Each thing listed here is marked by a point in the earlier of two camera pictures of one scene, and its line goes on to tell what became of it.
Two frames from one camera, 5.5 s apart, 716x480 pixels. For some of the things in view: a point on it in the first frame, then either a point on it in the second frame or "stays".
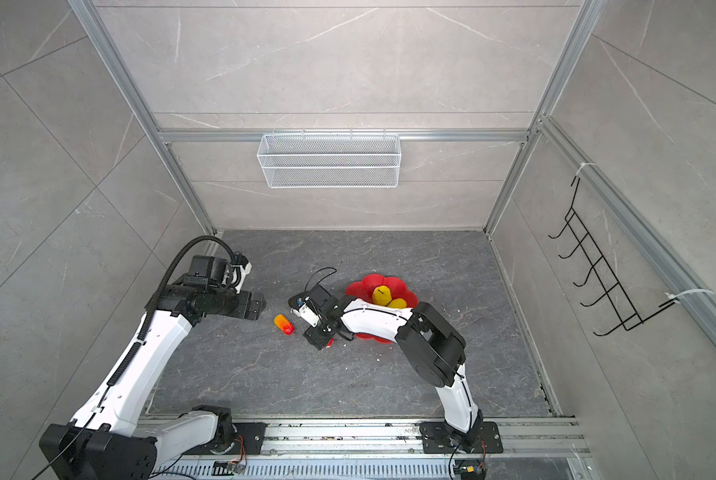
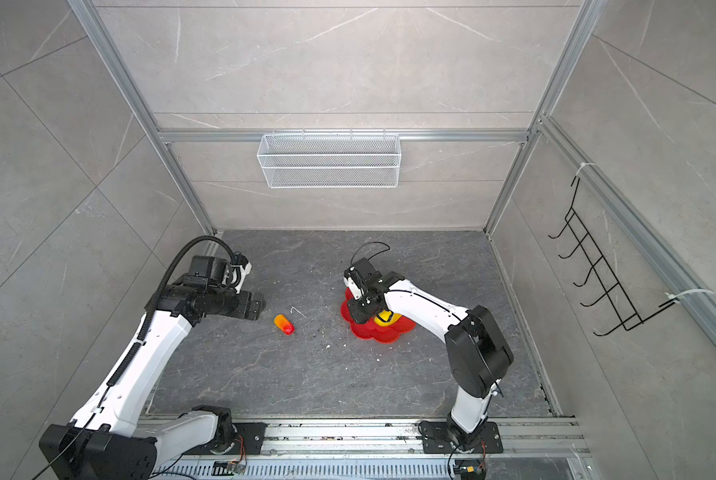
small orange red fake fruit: (283, 323) stays
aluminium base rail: (390, 449) stays
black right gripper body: (319, 335) to (362, 309)
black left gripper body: (225, 302) stays
